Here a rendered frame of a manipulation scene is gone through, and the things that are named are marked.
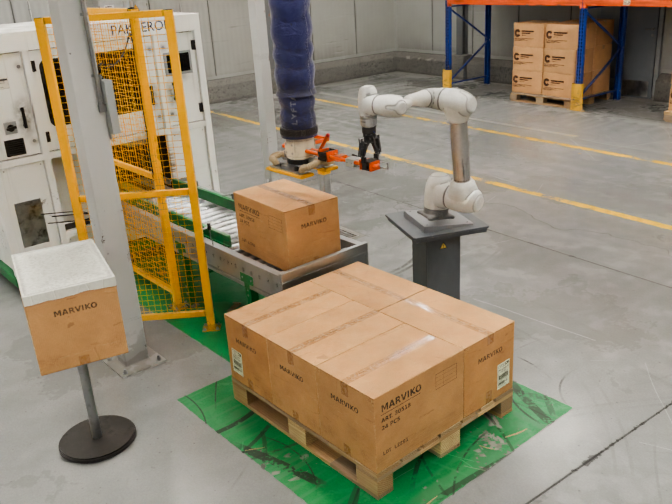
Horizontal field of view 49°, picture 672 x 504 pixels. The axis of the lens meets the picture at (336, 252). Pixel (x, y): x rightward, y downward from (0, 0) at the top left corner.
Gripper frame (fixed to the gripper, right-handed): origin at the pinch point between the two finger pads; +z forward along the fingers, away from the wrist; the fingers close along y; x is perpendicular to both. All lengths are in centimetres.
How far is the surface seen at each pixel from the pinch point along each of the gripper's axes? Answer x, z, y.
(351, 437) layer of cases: 67, 102, 81
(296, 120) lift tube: -52, -19, 8
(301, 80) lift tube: -48, -41, 5
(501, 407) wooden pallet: 84, 121, -9
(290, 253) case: -51, 60, 21
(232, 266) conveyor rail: -97, 77, 35
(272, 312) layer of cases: -17, 74, 61
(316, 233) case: -50, 52, 1
